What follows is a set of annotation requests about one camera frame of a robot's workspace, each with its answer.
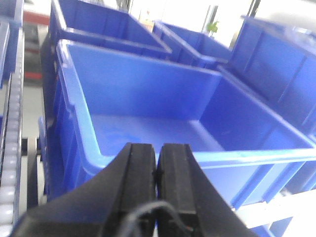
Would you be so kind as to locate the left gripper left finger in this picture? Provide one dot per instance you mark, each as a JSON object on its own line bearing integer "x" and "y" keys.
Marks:
{"x": 97, "y": 207}

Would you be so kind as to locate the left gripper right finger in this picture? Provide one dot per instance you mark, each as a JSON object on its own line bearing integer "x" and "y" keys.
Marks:
{"x": 183, "y": 184}

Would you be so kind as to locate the lower roller track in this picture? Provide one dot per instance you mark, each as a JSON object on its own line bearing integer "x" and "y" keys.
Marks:
{"x": 11, "y": 145}

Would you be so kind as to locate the blue bin lower centre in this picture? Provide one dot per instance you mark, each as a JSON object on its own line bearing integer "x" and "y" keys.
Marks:
{"x": 97, "y": 100}

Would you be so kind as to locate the blue bin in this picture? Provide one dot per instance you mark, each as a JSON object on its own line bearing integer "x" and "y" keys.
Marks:
{"x": 11, "y": 20}
{"x": 92, "y": 24}
{"x": 267, "y": 102}
{"x": 192, "y": 48}
{"x": 97, "y": 100}

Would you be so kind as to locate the blue bin far middle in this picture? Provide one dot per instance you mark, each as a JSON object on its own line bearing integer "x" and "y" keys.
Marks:
{"x": 192, "y": 48}

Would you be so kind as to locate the blue bin far right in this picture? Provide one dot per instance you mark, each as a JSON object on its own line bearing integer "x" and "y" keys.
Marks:
{"x": 267, "y": 102}

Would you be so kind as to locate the blue bin far left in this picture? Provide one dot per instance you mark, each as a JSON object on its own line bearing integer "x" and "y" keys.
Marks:
{"x": 92, "y": 24}

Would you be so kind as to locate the blue bin upper left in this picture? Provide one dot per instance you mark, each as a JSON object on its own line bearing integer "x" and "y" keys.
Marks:
{"x": 11, "y": 20}

